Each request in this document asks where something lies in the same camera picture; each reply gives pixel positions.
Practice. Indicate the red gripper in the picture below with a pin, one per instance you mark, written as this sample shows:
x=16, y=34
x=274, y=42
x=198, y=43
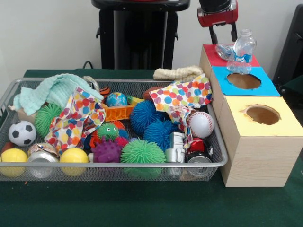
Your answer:
x=217, y=17

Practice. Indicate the cream cloth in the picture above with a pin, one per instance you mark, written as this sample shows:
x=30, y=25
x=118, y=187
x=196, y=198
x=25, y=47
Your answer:
x=177, y=72

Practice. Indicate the polka dot cloth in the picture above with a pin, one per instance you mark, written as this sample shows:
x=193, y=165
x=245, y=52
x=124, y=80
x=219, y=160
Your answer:
x=75, y=118
x=182, y=95

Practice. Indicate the brown toy football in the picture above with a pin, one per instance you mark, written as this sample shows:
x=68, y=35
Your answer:
x=151, y=92

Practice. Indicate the silver toy robot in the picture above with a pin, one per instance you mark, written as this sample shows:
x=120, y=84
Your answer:
x=175, y=147

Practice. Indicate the mint green cloth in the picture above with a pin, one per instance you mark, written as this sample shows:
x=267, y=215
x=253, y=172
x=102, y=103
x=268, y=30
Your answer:
x=54, y=92

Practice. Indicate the wooden box with three holes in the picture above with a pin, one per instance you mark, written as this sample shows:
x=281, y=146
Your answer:
x=260, y=160

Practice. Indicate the silver mesh bin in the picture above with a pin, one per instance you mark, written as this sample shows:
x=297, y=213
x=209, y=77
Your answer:
x=154, y=169

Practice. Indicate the black upright panel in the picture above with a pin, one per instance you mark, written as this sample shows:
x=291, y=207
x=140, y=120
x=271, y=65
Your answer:
x=291, y=47

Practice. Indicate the green covered side table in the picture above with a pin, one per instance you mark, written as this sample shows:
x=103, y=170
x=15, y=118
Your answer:
x=296, y=84

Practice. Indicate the white baseball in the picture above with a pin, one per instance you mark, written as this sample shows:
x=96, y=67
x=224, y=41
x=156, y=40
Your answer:
x=200, y=124

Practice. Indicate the blue spiky ball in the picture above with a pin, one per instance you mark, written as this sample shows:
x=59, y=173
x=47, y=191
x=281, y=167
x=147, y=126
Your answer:
x=151, y=118

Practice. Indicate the purple spiky toy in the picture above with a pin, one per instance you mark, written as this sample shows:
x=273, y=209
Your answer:
x=106, y=151

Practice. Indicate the dark green table cloth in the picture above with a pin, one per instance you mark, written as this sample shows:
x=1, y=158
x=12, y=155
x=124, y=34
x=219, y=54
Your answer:
x=142, y=203

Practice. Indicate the yellow tennis ball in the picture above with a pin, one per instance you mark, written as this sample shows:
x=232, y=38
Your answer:
x=73, y=157

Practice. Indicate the black and white soccer ball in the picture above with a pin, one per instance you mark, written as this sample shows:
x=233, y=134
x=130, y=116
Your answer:
x=22, y=133

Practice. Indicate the smooth yellow ball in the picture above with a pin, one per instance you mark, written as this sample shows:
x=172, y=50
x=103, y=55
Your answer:
x=13, y=157

